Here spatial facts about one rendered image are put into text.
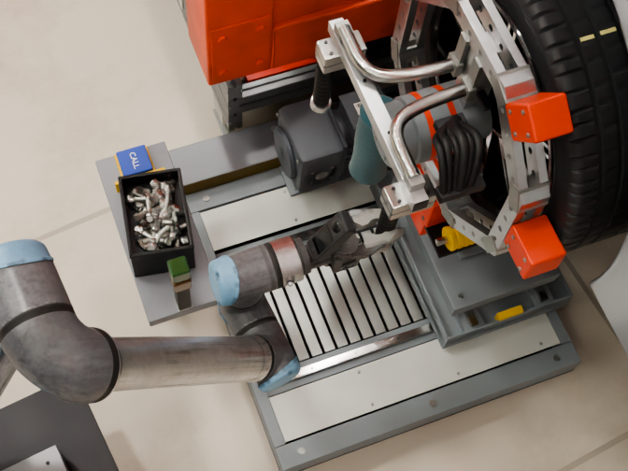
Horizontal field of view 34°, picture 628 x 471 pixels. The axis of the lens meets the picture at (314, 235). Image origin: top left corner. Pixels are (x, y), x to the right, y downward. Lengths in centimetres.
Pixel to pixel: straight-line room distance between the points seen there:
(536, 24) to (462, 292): 95
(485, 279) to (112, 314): 98
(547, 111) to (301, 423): 116
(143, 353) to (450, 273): 117
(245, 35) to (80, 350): 104
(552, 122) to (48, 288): 86
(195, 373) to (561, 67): 81
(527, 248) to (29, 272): 91
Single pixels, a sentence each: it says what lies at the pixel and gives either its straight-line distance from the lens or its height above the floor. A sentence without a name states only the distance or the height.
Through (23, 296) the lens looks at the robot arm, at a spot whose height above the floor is 119.
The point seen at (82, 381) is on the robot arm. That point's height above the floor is 113.
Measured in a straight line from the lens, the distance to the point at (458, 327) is 267.
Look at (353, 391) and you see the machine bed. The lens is 264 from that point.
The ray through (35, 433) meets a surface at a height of 30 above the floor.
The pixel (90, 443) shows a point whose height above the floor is 30.
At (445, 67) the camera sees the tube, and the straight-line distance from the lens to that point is 197.
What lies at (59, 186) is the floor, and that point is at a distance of 298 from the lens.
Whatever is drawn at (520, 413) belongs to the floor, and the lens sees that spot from 279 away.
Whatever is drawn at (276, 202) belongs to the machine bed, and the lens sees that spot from 283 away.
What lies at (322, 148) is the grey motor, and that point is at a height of 41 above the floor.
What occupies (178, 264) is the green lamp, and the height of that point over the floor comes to 66.
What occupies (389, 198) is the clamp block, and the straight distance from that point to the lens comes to 187.
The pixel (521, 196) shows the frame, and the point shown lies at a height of 97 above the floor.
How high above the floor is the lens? 260
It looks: 64 degrees down
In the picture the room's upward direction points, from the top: 8 degrees clockwise
